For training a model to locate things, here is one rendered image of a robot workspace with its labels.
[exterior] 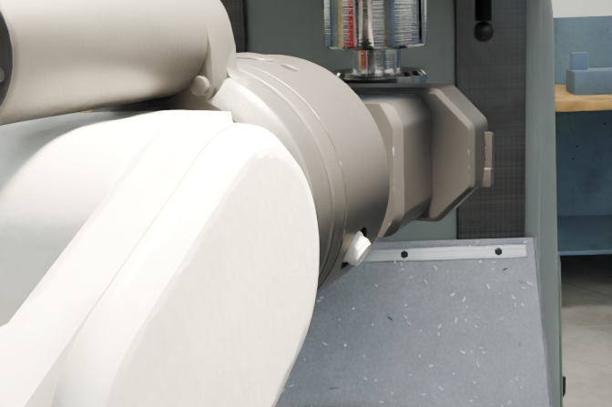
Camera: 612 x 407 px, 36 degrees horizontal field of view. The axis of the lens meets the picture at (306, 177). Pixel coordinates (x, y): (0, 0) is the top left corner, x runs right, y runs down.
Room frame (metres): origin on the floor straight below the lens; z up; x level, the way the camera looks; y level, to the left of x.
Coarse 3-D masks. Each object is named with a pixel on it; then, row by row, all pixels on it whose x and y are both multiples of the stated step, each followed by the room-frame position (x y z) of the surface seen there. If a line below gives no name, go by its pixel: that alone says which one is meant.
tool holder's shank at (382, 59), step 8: (384, 48) 0.42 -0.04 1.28; (392, 48) 0.42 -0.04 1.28; (400, 48) 0.42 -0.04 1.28; (352, 56) 0.43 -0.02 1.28; (360, 56) 0.43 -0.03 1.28; (368, 56) 0.43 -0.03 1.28; (376, 56) 0.43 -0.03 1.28; (384, 56) 0.43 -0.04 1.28; (392, 56) 0.43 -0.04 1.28; (400, 56) 0.43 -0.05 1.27; (352, 64) 0.43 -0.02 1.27; (360, 64) 0.43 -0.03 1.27; (368, 64) 0.43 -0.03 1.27; (376, 64) 0.43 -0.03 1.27; (384, 64) 0.43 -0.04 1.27; (392, 64) 0.43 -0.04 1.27; (400, 64) 0.43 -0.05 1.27
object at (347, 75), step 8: (336, 72) 0.43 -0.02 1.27; (344, 72) 0.43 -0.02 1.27; (352, 72) 0.43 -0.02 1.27; (360, 72) 0.43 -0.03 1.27; (368, 72) 0.42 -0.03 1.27; (376, 72) 0.42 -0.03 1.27; (384, 72) 0.42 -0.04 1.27; (392, 72) 0.42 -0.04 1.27; (400, 72) 0.42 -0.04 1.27; (408, 72) 0.42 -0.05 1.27; (416, 72) 0.42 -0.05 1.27; (424, 72) 0.43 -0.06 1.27; (344, 80) 0.42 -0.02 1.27; (352, 80) 0.42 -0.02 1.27; (360, 80) 0.42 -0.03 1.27; (368, 80) 0.41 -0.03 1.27; (376, 80) 0.41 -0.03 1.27; (384, 80) 0.41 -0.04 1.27; (392, 80) 0.41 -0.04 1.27; (400, 80) 0.41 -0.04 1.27; (408, 80) 0.42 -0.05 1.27; (416, 80) 0.42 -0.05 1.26; (424, 80) 0.43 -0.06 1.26
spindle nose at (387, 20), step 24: (336, 0) 0.42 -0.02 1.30; (360, 0) 0.41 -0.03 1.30; (384, 0) 0.41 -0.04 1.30; (408, 0) 0.42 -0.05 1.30; (336, 24) 0.42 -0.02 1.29; (360, 24) 0.41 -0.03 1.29; (384, 24) 0.41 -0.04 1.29; (408, 24) 0.42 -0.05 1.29; (336, 48) 0.42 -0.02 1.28; (360, 48) 0.42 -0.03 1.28
